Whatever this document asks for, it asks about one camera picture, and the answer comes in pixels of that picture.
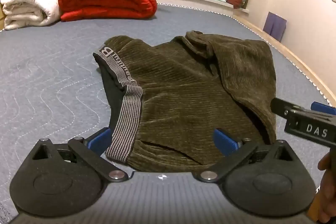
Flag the person's right hand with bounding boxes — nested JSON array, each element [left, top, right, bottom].
[[317, 152, 336, 224]]

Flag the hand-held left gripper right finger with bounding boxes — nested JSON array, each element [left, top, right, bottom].
[[197, 129, 293, 184]]

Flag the white folded blanket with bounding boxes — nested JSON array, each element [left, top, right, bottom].
[[0, 0, 72, 31]]

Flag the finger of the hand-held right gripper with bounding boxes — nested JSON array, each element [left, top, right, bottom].
[[270, 97, 292, 117], [311, 102, 336, 116]]

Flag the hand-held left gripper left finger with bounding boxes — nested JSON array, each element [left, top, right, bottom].
[[32, 127, 130, 183]]

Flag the olive corduroy pants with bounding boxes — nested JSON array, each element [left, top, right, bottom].
[[93, 30, 279, 173]]

